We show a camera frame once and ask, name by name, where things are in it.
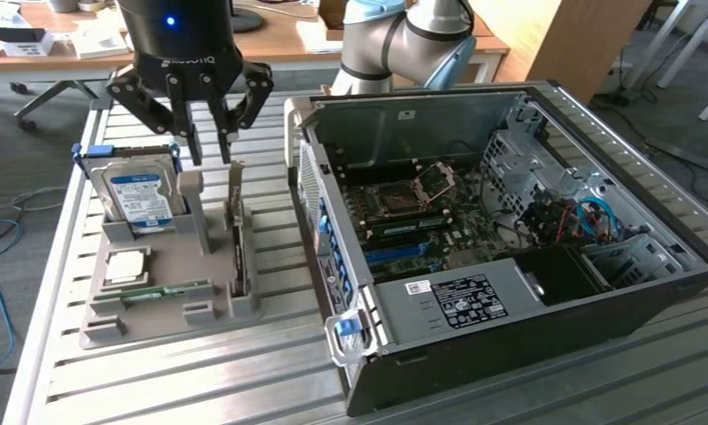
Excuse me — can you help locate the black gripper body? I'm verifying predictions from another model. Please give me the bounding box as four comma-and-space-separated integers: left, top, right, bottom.
117, 0, 244, 105

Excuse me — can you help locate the black Nvidia graphics card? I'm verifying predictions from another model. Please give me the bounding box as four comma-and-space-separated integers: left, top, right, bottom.
221, 158, 258, 298

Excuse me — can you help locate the wooden office desk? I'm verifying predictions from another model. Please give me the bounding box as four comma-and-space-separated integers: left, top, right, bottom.
0, 0, 508, 97

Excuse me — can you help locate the flat white box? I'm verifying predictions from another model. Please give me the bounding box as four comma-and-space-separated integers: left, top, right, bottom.
69, 26, 132, 61

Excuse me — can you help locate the black round lamp base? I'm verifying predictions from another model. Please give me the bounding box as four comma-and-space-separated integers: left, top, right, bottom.
232, 4, 265, 33

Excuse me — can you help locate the stack of white papers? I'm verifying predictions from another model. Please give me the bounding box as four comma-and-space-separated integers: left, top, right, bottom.
293, 19, 346, 55

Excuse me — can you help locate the black and white cardboard box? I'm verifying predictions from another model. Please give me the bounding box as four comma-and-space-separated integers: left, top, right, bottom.
0, 27, 55, 58

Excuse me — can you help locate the brown cardboard box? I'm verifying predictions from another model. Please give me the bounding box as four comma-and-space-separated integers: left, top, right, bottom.
317, 0, 349, 41

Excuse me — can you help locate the hard disk in blue carrier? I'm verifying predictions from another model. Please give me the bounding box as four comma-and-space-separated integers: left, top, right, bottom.
71, 142, 189, 235

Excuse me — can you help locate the CPU socket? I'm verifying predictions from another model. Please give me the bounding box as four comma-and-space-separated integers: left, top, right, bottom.
370, 183, 425, 218

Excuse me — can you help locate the metal socket cover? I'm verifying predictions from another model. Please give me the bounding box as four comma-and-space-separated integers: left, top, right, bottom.
412, 161, 458, 205

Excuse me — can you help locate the grey plastic parts rack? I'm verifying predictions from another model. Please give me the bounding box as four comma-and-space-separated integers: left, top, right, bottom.
78, 170, 266, 351

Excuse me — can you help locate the silver CPU chip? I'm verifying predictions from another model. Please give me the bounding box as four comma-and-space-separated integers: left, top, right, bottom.
103, 251, 149, 284

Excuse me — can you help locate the green RAM stick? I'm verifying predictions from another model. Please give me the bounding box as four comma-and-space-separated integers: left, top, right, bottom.
369, 215, 449, 238
120, 282, 210, 305

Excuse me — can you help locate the blue expansion slot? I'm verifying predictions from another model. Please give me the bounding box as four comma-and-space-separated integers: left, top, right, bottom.
364, 241, 436, 265

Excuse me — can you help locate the perforated metal drive cage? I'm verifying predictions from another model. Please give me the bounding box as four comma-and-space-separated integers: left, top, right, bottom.
480, 127, 573, 209

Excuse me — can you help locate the green Dell motherboard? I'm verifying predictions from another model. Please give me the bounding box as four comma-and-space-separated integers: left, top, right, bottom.
338, 170, 532, 282

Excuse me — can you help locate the grey chipset heatsink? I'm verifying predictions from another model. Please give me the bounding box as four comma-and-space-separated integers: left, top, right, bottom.
449, 251, 484, 269

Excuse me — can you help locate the blue case release latch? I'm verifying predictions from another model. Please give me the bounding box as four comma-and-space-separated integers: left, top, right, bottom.
333, 316, 362, 338

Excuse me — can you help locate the grey power supply unit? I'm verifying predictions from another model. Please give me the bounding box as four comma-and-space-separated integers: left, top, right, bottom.
374, 259, 544, 344

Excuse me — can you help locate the black plastic shroud box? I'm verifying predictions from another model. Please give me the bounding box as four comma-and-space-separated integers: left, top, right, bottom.
516, 245, 615, 306

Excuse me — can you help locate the open black PC case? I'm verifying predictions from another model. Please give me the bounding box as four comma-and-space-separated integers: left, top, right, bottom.
282, 79, 708, 417

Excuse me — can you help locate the metal disk bay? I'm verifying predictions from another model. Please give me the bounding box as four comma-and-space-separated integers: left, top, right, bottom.
580, 234, 685, 289

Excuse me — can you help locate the red wire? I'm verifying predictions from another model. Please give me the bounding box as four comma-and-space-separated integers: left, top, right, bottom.
553, 205, 575, 243

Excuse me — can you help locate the blue SATA wire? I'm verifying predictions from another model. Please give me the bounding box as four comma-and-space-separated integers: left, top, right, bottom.
569, 197, 624, 244

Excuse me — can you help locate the white table frame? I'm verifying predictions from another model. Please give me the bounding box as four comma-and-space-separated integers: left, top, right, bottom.
624, 0, 708, 120

